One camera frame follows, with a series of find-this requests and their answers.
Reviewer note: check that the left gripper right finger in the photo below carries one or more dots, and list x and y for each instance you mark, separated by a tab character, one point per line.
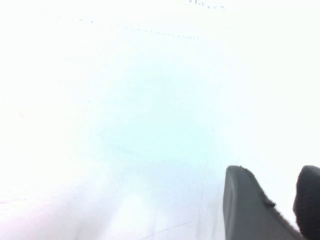
310	200

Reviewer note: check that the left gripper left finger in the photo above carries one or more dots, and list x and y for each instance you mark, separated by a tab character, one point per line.
245	212

